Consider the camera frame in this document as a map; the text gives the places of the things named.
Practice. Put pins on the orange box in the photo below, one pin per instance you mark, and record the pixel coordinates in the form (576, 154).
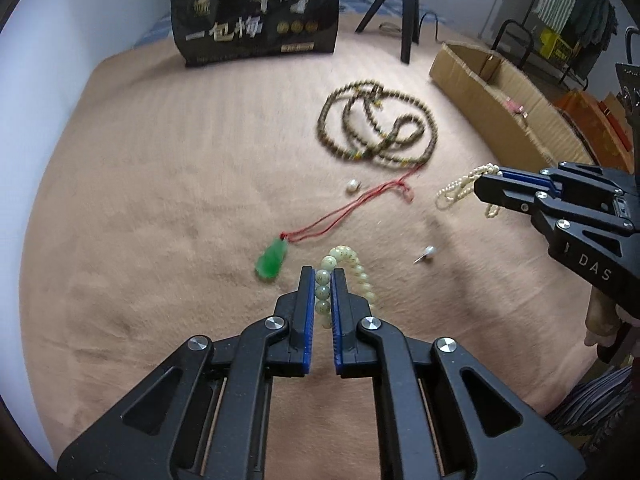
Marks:
(590, 120)

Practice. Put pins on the dark hanging clothes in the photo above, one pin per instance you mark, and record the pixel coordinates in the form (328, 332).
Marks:
(597, 10)

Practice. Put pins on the beige blanket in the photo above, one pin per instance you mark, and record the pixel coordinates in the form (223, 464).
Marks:
(150, 185)

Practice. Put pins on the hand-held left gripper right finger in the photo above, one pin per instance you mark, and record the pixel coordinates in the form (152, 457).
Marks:
(336, 310)

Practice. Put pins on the black printed bag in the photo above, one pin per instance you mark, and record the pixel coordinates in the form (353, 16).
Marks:
(240, 30)

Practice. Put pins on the yellow box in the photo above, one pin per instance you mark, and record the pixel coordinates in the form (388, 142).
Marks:
(555, 42)

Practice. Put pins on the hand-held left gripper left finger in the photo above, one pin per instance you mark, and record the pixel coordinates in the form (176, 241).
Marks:
(311, 310)

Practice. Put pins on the black metal rack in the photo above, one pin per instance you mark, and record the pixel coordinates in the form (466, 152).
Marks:
(512, 22)

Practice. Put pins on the person's right hand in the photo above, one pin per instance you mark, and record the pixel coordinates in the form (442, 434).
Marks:
(600, 322)

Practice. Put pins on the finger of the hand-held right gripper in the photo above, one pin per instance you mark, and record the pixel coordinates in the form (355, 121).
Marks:
(525, 177)
(505, 192)

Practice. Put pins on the black tripod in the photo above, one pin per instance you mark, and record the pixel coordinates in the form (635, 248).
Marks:
(407, 20)

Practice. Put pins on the small pink item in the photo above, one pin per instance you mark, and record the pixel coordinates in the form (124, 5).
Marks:
(515, 107)

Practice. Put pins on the small silver bead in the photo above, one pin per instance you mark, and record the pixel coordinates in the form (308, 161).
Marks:
(353, 185)

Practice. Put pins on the cardboard box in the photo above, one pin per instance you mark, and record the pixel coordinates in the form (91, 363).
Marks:
(480, 105)

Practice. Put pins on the small silver earring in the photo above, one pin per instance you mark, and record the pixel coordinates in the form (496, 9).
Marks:
(428, 251)

